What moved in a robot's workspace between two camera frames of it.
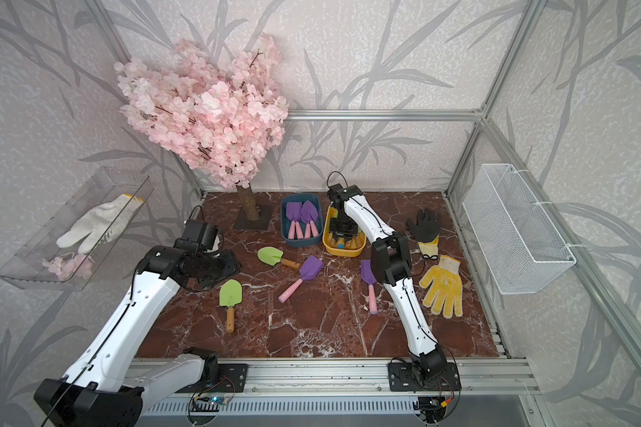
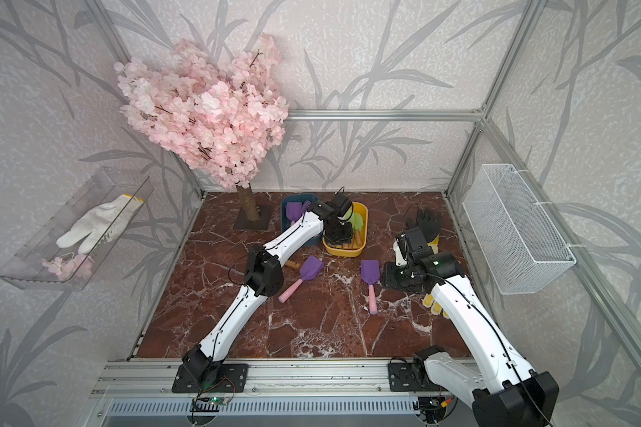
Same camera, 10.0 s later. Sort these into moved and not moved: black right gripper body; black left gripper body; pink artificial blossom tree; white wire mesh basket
Moved: black right gripper body; black left gripper body
Not moved: white wire mesh basket; pink artificial blossom tree
